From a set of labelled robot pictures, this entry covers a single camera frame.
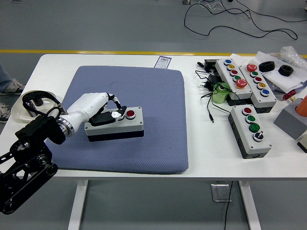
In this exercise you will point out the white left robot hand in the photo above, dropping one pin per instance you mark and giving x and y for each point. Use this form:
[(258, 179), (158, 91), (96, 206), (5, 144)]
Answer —
[(86, 104)]

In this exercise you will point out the grey four-control button box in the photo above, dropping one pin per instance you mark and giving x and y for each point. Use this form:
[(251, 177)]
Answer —
[(134, 127), (239, 122)]

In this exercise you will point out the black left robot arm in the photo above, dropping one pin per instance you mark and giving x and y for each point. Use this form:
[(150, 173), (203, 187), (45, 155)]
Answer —
[(40, 129)]

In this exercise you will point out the grey five-button box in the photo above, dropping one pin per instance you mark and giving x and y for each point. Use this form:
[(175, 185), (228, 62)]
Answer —
[(266, 100), (224, 72)]

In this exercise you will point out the white shallow dish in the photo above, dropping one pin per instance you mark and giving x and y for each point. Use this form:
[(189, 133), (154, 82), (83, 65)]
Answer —
[(18, 111)]

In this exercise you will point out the blue-grey woven mat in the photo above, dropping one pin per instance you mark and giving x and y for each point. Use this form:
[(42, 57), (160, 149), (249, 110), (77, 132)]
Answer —
[(156, 95)]

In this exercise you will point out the person's foot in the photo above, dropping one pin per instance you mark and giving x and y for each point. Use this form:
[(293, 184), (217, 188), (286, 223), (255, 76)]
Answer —
[(13, 88), (4, 113)]

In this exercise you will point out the person's leg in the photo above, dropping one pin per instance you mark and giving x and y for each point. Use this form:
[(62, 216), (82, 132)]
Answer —
[(3, 76)]

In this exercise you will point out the purple and white label card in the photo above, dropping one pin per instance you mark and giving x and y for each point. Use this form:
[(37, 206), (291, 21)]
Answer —
[(163, 62)]

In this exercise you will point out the white table leg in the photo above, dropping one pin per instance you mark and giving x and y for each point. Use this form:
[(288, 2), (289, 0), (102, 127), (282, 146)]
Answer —
[(249, 203), (78, 203)]

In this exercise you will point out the black power adapter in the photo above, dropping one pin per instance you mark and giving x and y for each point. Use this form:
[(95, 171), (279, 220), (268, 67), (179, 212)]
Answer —
[(213, 79)]

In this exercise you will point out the small black device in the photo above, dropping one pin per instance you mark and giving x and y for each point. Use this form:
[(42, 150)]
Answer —
[(211, 63)]

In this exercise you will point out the green tape roll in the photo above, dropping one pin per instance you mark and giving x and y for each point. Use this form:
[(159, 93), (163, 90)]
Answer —
[(219, 97)]

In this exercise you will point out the white paper sheet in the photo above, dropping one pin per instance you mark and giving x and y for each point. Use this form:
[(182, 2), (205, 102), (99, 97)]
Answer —
[(239, 60)]

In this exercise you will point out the white foam sheet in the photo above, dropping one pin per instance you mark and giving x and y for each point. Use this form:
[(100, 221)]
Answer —
[(283, 81)]

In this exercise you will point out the red knob part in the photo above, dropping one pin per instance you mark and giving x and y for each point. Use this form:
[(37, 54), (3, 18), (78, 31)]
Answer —
[(287, 95)]

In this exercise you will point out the grey block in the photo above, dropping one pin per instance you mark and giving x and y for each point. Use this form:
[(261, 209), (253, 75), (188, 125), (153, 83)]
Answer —
[(287, 119)]

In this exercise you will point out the clear bubble wrap bag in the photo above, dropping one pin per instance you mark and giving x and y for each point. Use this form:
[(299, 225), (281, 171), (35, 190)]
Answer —
[(291, 55)]

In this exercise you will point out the orange cylinder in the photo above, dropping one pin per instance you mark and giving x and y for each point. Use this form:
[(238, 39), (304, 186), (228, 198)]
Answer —
[(302, 106)]

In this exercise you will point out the white box with black edge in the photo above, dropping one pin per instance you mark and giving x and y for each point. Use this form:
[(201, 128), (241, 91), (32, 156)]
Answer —
[(303, 143)]

